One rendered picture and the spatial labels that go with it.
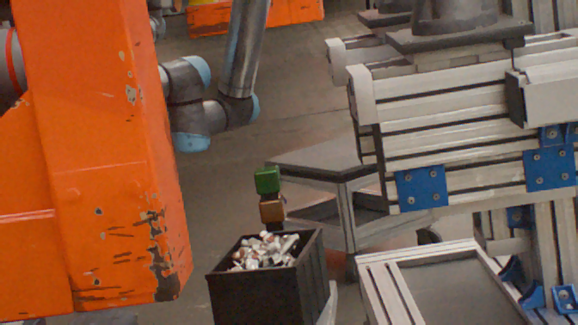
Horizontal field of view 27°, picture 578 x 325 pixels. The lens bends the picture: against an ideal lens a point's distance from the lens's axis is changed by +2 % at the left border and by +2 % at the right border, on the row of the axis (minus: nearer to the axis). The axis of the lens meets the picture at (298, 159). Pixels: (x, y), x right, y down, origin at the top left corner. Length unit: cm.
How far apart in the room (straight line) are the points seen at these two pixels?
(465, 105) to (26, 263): 79
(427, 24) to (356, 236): 140
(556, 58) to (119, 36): 78
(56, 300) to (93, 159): 23
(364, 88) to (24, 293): 66
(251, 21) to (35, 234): 78
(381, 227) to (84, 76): 181
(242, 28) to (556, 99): 72
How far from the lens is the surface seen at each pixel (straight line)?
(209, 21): 596
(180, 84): 238
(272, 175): 191
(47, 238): 181
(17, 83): 233
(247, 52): 242
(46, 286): 183
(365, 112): 205
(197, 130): 241
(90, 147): 176
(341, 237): 338
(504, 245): 240
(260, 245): 181
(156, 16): 277
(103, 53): 173
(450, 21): 204
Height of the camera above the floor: 106
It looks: 12 degrees down
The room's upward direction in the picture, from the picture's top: 9 degrees counter-clockwise
